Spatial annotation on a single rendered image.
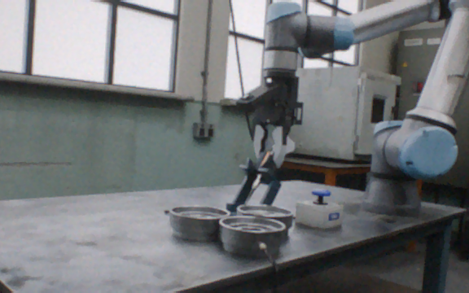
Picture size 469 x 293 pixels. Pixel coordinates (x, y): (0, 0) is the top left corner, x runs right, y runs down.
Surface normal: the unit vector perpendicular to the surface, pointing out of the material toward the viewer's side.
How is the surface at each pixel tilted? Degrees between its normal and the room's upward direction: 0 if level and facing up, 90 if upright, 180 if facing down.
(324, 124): 90
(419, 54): 90
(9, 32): 90
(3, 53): 90
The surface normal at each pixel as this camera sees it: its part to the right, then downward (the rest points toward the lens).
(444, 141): -0.03, 0.18
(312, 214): -0.71, -0.01
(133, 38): 0.70, 0.09
